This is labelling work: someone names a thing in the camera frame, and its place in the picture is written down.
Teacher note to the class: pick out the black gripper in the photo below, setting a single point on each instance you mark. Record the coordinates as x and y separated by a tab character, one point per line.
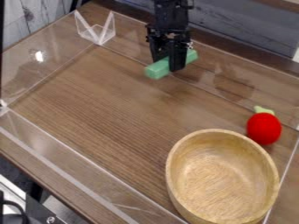
170	25

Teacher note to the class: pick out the green foam block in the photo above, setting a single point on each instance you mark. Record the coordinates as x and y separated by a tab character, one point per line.
159	69

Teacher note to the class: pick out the wooden bowl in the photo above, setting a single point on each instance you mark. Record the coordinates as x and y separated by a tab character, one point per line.
222	178

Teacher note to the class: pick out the red plush strawberry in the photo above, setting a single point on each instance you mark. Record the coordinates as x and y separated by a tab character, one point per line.
263	126

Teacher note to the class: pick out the black metal device base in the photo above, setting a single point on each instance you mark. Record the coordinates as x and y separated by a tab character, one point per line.
26	211

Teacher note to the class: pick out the clear acrylic corner bracket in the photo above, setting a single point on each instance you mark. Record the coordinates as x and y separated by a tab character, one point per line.
99	34

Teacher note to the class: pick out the clear acrylic tray wall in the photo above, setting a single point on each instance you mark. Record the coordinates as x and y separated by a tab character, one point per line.
98	152

